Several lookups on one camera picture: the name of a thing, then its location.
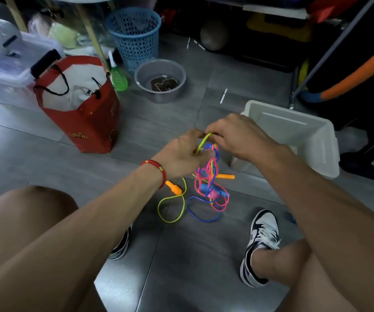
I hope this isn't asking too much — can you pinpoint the person's right hand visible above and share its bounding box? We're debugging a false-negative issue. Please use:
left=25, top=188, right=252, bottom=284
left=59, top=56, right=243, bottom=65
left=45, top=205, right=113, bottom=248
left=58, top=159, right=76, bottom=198
left=205, top=113, right=292, bottom=165

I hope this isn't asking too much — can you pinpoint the person's left hand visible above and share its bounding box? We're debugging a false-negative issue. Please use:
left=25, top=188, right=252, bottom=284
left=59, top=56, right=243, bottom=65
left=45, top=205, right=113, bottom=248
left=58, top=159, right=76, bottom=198
left=152, top=129, right=214, bottom=183

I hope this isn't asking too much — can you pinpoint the orange handle jump rope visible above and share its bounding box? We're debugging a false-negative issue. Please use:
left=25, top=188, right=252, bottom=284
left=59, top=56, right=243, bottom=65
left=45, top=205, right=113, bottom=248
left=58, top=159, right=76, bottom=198
left=157, top=133, right=236, bottom=224

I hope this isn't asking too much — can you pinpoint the pile of jump ropes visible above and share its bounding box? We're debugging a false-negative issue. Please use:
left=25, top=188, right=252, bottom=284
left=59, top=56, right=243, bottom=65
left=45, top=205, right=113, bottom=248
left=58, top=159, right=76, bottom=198
left=187, top=143, right=230, bottom=223

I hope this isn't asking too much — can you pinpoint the grey plastic storage bin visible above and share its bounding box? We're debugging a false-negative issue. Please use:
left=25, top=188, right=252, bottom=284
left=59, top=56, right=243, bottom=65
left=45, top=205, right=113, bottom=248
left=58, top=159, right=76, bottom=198
left=231, top=100, right=340, bottom=180

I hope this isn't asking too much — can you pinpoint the person's left forearm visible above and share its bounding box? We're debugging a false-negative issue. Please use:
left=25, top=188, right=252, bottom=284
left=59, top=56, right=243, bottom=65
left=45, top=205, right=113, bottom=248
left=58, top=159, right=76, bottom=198
left=0, top=164, right=167, bottom=312

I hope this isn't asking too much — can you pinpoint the person's right forearm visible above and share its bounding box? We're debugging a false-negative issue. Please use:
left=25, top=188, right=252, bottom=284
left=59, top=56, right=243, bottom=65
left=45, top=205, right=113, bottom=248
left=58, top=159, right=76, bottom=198
left=258, top=146, right=374, bottom=312

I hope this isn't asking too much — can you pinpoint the person's right shoe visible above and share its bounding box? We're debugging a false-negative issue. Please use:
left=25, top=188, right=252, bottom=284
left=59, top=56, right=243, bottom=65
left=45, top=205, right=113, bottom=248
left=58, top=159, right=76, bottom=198
left=239, top=209, right=281, bottom=288

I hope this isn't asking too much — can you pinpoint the person's shoe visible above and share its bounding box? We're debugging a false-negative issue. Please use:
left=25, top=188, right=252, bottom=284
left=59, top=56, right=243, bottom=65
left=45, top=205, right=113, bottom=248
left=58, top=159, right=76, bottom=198
left=239, top=209, right=281, bottom=288
left=108, top=224, right=132, bottom=261

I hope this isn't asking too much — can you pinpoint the person's left shoe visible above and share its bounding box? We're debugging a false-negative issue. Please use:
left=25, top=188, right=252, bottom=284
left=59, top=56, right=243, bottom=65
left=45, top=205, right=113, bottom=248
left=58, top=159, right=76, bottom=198
left=108, top=224, right=132, bottom=261

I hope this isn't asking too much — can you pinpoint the person's right leg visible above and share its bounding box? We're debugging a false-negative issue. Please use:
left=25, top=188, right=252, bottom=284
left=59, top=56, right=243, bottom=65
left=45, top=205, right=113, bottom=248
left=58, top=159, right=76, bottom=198
left=250, top=238, right=360, bottom=312

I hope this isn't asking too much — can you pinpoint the person's leg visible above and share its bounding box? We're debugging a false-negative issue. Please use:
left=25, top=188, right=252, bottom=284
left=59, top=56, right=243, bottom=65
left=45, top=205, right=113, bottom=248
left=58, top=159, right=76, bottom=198
left=0, top=186, right=132, bottom=312
left=250, top=238, right=360, bottom=312

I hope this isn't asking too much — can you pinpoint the person's left leg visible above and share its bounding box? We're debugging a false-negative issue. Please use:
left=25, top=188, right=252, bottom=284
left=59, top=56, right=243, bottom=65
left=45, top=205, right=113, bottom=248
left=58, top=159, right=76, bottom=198
left=0, top=186, right=132, bottom=312

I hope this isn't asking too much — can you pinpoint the clear plastic storage bin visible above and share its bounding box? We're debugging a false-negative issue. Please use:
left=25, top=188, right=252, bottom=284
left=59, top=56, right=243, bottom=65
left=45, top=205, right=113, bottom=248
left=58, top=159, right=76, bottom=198
left=0, top=30, right=66, bottom=113

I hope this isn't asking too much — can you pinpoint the grey plastic basin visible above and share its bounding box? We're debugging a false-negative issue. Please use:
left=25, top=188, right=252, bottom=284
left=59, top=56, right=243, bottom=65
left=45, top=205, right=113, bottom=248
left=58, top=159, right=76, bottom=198
left=134, top=58, right=187, bottom=104

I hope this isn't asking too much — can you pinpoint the red paper bag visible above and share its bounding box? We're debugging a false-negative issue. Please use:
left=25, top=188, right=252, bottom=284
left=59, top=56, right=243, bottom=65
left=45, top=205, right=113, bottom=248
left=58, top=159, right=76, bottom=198
left=33, top=55, right=122, bottom=155

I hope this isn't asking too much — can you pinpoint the green spray bottle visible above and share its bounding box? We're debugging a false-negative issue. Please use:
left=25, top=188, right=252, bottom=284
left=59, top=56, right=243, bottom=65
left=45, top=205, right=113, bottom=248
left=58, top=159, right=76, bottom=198
left=108, top=50, right=129, bottom=92

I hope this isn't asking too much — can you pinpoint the brown ball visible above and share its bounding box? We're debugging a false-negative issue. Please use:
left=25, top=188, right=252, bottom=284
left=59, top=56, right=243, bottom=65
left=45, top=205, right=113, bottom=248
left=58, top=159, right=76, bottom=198
left=200, top=19, right=229, bottom=52

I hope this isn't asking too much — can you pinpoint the yellow flat board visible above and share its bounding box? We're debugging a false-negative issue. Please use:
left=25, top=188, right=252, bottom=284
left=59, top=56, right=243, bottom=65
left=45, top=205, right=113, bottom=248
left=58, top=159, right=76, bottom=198
left=247, top=13, right=313, bottom=42

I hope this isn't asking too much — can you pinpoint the black weight machine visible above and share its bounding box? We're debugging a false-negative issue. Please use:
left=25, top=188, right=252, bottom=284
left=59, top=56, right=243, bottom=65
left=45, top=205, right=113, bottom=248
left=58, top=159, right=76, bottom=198
left=304, top=0, right=374, bottom=181

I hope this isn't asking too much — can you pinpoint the blue mesh wastebasket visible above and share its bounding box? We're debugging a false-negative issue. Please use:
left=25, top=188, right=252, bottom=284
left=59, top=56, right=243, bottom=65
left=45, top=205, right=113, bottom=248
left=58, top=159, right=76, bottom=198
left=105, top=6, right=162, bottom=75

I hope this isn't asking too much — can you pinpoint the multicoloured hula hoop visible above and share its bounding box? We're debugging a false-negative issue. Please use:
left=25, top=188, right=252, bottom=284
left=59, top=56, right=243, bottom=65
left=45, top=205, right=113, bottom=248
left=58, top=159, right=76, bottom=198
left=299, top=37, right=374, bottom=104

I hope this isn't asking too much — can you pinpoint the white oval side table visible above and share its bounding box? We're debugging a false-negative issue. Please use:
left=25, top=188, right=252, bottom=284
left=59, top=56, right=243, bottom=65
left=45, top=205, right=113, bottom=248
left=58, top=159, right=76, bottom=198
left=3, top=0, right=124, bottom=72

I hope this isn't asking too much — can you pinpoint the orange red fabric bag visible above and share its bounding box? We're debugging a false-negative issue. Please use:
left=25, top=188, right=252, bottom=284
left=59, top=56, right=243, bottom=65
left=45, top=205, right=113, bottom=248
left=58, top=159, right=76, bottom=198
left=307, top=0, right=363, bottom=23

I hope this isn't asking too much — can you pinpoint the black rectangular pad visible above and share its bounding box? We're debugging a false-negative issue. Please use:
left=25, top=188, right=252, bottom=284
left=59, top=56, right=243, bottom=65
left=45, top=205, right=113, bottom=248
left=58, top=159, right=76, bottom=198
left=30, top=49, right=63, bottom=79

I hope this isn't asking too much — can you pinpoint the clear plastic bag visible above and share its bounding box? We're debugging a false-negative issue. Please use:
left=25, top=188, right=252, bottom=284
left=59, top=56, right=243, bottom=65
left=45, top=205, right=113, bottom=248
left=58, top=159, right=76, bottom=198
left=28, top=11, right=116, bottom=51

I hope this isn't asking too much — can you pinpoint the red string bracelet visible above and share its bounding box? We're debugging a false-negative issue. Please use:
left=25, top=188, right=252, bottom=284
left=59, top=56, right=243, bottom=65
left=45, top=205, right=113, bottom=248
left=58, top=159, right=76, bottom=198
left=140, top=159, right=167, bottom=189

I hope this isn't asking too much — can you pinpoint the brown tangled strap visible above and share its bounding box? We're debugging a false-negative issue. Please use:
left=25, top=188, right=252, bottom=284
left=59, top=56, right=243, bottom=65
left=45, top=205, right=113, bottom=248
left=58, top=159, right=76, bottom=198
left=150, top=74, right=180, bottom=92

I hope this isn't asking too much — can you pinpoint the white cable bundle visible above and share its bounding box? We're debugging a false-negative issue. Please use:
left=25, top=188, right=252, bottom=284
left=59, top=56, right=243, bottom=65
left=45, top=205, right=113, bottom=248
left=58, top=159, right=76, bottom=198
left=76, top=87, right=102, bottom=101

